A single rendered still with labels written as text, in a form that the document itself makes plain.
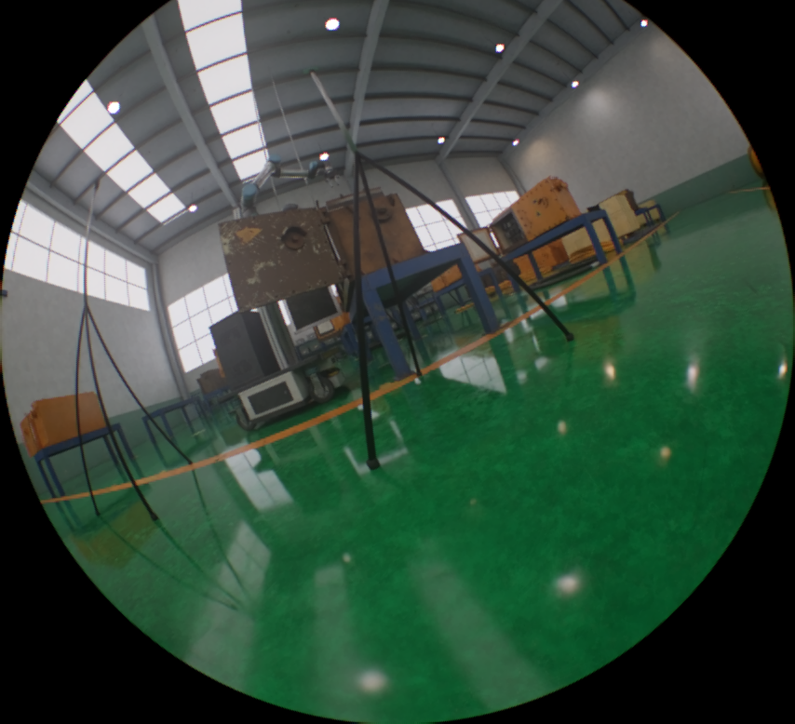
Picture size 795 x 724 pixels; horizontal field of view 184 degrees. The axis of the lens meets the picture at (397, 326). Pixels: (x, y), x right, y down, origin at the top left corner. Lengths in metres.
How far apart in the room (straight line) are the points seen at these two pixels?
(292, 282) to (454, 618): 1.42
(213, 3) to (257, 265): 8.13
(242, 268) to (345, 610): 1.39
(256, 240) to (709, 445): 1.73
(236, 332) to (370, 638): 1.82
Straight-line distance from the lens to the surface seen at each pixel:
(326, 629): 0.39
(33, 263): 10.73
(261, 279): 1.39
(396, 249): 1.76
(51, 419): 4.89
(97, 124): 10.42
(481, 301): 1.65
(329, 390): 1.69
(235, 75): 9.49
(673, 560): 0.34
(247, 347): 1.85
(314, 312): 3.06
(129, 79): 9.59
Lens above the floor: 0.30
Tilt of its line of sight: 1 degrees down
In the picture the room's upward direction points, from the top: 23 degrees counter-clockwise
